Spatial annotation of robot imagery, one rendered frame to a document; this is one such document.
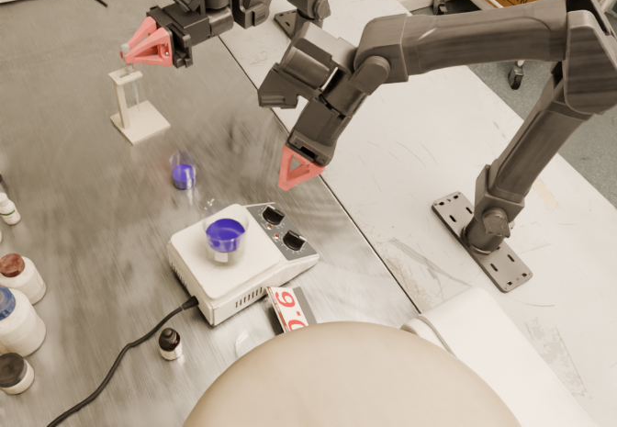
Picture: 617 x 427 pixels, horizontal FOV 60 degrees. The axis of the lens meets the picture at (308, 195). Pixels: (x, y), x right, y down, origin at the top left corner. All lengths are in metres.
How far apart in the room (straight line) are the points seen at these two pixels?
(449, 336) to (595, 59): 0.52
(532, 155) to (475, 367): 0.63
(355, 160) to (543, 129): 0.39
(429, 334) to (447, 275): 0.75
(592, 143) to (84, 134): 2.29
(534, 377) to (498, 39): 0.53
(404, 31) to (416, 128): 0.46
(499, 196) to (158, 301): 0.53
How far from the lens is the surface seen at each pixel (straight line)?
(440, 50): 0.68
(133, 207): 0.94
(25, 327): 0.79
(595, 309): 1.02
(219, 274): 0.76
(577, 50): 0.66
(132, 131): 1.04
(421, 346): 0.16
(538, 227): 1.06
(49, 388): 0.83
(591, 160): 2.73
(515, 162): 0.80
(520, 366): 0.19
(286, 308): 0.81
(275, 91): 0.75
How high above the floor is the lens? 1.66
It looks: 53 degrees down
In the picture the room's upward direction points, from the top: 12 degrees clockwise
